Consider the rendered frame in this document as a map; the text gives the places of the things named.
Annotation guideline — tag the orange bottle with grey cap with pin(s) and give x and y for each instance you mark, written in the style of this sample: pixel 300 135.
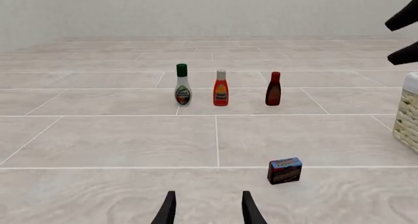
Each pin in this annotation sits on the orange bottle with grey cap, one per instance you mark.
pixel 221 90

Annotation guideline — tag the chocolate pudding box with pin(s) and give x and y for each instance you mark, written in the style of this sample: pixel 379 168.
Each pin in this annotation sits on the chocolate pudding box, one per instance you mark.
pixel 284 171

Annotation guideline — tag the dark red sauce bottle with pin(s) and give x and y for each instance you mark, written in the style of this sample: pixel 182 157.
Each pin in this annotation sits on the dark red sauce bottle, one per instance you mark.
pixel 273 90

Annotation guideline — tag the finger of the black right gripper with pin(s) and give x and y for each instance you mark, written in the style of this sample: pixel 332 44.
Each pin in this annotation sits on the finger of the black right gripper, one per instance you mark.
pixel 405 55
pixel 405 15

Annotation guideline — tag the woven wicker basket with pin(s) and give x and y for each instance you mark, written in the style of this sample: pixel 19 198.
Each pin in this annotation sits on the woven wicker basket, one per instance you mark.
pixel 408 116

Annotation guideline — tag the white bottle with green cap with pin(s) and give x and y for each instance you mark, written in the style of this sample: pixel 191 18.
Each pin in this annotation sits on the white bottle with green cap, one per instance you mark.
pixel 183 87

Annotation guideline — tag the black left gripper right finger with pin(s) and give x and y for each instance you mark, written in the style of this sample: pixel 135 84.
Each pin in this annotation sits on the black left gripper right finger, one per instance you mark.
pixel 250 210

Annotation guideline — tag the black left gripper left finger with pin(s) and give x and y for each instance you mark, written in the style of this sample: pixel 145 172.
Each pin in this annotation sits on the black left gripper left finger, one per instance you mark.
pixel 167 210

